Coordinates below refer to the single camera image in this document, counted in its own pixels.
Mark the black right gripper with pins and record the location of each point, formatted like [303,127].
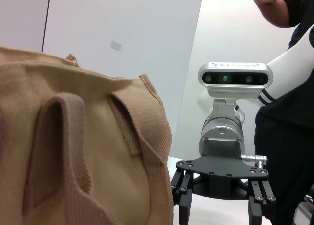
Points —
[220,171]

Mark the khaki canvas food bag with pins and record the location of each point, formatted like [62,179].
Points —
[73,136]

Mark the person's bare forearm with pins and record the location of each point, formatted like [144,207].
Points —
[272,8]

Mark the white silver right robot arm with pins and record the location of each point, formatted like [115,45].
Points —
[289,63]

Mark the person in black clothing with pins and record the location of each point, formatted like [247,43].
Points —
[282,149]

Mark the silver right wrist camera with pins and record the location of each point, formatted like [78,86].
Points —
[233,78]

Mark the white wall plate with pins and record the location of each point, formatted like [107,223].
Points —
[115,45]

